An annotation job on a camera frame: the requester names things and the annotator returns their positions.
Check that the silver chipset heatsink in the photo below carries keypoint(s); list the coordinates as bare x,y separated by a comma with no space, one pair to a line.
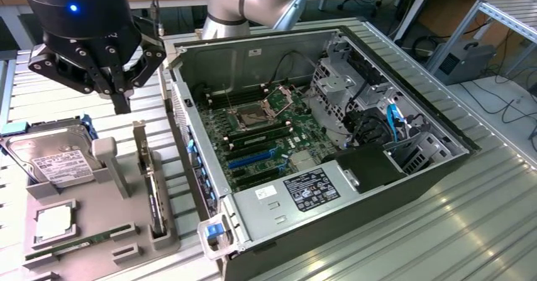
304,161

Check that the thin locking lever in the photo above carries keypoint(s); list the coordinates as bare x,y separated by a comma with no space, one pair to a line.
229,97

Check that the blue expansion slot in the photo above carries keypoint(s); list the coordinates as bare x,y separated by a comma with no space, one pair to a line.
248,160

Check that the blue case latch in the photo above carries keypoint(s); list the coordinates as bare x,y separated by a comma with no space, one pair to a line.
215,230

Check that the grey parts rack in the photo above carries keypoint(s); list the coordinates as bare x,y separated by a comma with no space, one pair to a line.
118,212

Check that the green loose RAM stick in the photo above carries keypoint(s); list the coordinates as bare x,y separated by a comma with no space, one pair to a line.
105,235

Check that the aluminium slat frame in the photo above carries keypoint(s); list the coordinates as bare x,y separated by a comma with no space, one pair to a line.
516,10

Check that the black plastic shroud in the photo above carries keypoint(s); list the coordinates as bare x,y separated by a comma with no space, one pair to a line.
370,168

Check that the installed RAM stick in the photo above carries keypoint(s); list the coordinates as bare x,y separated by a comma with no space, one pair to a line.
252,140

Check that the CPU socket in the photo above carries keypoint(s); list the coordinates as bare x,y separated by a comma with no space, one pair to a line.
249,117

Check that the silver power supply unit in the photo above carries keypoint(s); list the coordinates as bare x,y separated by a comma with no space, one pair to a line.
269,212

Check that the black slanted pole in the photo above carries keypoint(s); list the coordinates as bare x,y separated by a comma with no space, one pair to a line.
420,10

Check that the blue disk carrier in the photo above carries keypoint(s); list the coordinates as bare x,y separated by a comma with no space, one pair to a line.
13,129

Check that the silver hard disk drive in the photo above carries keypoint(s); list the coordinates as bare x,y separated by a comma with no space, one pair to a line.
56,155

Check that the silver CPU chip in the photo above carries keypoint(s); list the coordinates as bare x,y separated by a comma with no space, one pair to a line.
56,222

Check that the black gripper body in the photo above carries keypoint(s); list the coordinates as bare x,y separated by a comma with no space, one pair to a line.
85,17

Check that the graphics card with fan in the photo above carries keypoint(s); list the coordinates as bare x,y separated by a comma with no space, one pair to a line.
157,199

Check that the open black PC case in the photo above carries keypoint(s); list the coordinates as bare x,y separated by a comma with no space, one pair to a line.
420,180

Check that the metal drive cage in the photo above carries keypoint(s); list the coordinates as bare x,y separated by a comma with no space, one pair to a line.
336,83

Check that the grey floor tower unit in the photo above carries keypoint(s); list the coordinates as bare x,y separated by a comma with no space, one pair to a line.
462,64

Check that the metal socket cover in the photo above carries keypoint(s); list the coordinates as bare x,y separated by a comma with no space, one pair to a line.
281,100

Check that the green motherboard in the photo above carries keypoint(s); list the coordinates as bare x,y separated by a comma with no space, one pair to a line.
303,130

